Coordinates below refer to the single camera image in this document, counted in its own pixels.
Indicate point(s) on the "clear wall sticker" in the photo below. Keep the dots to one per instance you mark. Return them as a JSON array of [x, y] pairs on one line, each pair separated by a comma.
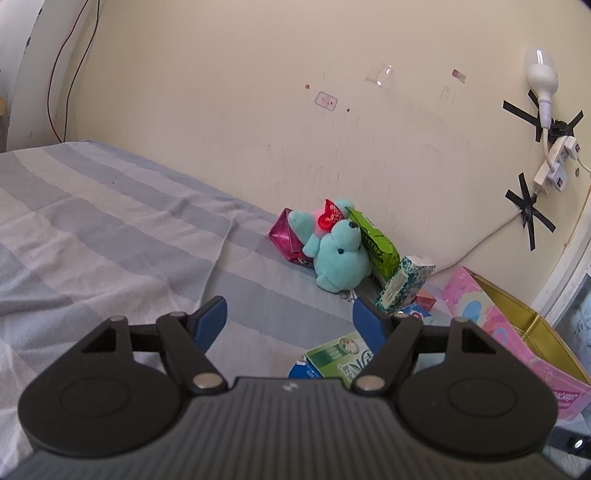
[[327, 100]]

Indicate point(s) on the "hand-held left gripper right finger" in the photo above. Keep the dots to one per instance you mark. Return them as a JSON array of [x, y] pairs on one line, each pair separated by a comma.
[[367, 323]]

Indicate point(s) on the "frosted patterned window glass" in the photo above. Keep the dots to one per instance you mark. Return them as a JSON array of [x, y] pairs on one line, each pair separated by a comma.
[[577, 318]]

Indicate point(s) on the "teal plush toy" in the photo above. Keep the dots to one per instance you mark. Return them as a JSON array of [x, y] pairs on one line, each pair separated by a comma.
[[341, 263]]

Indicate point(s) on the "blue packet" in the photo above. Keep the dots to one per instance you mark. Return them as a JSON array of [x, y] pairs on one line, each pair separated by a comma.
[[302, 369]]

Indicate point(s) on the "striped grey white bed sheet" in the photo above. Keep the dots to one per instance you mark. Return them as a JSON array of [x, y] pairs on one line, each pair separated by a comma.
[[115, 221]]

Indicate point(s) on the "clear tape piece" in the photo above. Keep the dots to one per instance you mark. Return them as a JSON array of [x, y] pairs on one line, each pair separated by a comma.
[[381, 74]]

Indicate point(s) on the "green snack packet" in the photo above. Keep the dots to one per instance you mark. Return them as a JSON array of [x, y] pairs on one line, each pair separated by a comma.
[[378, 249]]

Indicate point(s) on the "teal floral tissue box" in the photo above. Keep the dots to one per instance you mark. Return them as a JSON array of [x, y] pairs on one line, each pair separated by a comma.
[[399, 284]]

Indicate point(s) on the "white light bulb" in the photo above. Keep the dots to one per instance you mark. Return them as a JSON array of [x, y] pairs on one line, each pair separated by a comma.
[[542, 76]]

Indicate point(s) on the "pink storage box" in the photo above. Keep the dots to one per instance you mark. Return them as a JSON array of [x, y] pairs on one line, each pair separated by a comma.
[[503, 332]]

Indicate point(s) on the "small red box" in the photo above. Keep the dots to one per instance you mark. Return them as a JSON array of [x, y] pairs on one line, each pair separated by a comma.
[[425, 301]]

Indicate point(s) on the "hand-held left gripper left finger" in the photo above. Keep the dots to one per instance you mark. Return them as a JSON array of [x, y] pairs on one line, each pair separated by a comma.
[[210, 321]]

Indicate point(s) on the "white door frame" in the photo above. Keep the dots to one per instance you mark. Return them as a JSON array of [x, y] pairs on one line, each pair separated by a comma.
[[25, 69]]

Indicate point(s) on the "green white carton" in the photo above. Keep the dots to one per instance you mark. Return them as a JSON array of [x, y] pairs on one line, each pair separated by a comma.
[[332, 357]]

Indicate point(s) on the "white power strip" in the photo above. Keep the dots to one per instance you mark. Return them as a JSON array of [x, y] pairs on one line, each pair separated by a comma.
[[554, 170]]

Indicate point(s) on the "magenta foil pouch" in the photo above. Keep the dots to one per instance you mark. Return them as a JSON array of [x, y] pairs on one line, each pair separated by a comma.
[[284, 235]]

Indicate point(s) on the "white window frame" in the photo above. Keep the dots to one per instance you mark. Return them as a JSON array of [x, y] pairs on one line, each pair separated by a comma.
[[563, 267]]

